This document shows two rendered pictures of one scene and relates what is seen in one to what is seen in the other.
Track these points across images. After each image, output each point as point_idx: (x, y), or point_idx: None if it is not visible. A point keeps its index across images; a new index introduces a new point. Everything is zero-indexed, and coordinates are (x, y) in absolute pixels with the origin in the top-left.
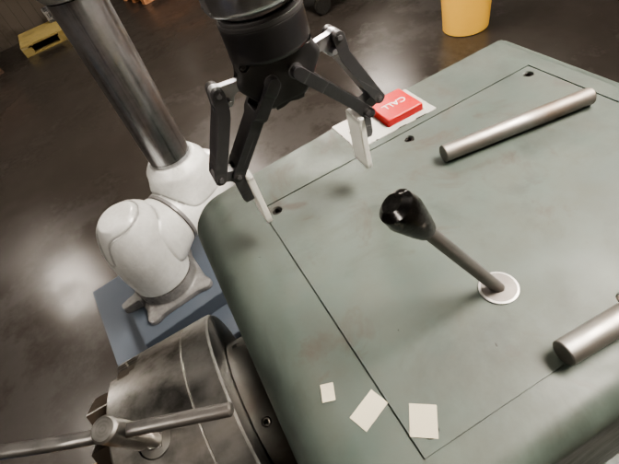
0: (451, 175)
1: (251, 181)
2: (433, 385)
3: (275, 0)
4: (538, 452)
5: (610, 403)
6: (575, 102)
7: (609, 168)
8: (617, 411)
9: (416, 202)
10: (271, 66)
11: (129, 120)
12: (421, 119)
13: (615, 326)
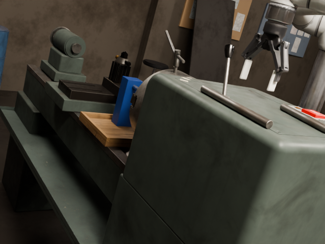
0: (273, 108)
1: (245, 61)
2: (192, 83)
3: (269, 17)
4: (178, 85)
5: (191, 93)
6: (319, 124)
7: (282, 121)
8: (189, 96)
9: (230, 45)
10: (268, 37)
11: (301, 98)
12: None
13: (211, 89)
